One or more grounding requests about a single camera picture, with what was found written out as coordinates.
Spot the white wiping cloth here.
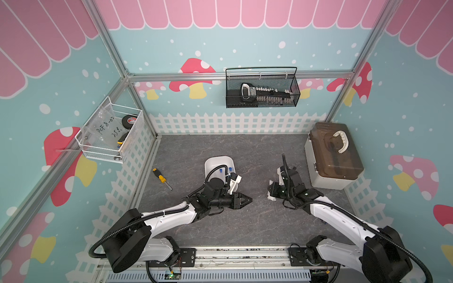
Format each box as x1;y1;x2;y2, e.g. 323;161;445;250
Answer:
267;192;277;202

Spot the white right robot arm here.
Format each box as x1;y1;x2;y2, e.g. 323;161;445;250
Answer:
268;166;433;283

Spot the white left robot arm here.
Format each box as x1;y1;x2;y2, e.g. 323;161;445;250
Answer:
88;178;252;273

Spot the white rectangular plastic tray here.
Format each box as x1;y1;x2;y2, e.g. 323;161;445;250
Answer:
204;156;236;185

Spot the brown lidded storage box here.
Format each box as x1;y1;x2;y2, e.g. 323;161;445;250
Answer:
304;122;364;190

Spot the yellow black screwdriver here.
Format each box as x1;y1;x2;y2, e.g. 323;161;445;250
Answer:
152;168;173;191

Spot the black socket tool set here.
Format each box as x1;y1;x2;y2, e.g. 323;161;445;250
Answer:
239;83;294;106

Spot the black tape roll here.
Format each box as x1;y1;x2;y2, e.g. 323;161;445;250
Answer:
122;115;138;130

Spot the clear labelled plastic bag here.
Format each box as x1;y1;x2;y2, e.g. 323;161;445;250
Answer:
81;103;126;150

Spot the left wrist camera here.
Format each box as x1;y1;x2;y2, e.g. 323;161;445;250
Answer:
227;172;242;195

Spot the black wire mesh basket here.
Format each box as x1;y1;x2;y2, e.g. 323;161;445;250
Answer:
225;67;300;108

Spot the white wire wall basket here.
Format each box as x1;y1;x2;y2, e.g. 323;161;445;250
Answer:
75;98;149;164

